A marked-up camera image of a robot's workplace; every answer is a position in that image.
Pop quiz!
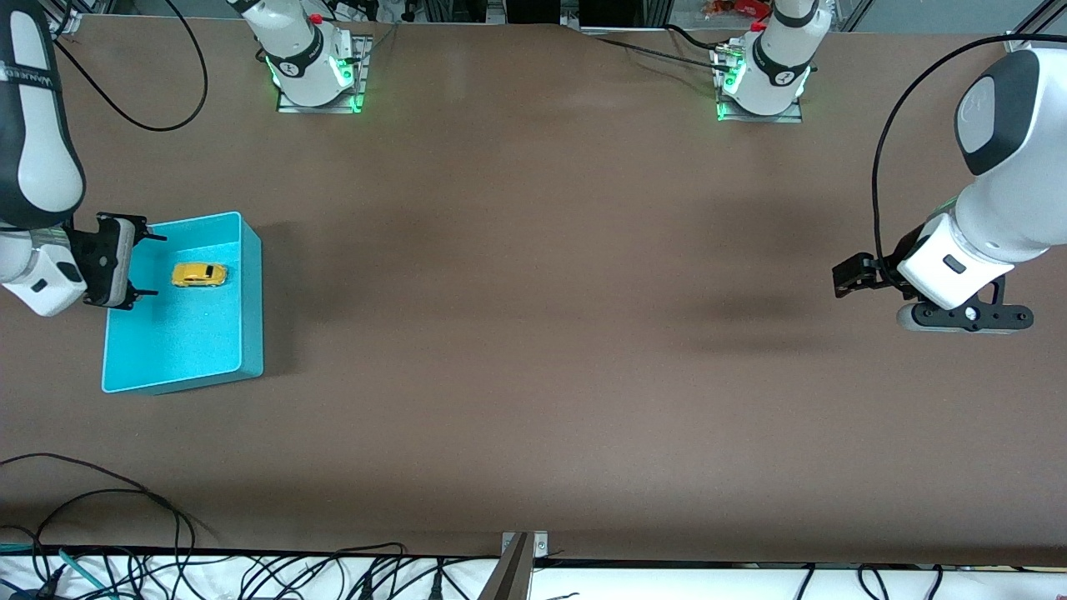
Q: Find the yellow beetle toy car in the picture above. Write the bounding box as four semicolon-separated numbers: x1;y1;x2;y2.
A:
171;262;228;288

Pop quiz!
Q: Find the teal plastic bin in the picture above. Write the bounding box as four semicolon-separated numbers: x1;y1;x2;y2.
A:
101;211;264;395

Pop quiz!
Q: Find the red package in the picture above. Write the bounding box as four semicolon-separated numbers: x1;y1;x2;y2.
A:
703;0;772;19

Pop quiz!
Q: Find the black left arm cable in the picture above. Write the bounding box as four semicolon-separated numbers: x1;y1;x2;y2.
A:
870;33;1067;278

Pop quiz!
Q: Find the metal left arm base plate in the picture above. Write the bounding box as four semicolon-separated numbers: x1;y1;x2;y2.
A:
715;43;805;124

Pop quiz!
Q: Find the black looped table cable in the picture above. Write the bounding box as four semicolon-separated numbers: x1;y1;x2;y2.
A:
0;452;198;558

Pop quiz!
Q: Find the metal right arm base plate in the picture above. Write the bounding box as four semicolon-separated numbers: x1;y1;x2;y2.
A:
277;33;372;114

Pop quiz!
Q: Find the metal corner bracket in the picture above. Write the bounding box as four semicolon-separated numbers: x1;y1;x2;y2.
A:
1004;0;1067;56

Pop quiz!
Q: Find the teal cable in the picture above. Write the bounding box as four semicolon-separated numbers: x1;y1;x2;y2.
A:
0;542;113;600

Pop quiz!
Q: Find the black base power cable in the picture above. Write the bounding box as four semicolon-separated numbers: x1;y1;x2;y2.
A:
575;23;743;76

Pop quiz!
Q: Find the metal table edge bracket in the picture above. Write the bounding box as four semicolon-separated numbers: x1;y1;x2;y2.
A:
475;531;549;600

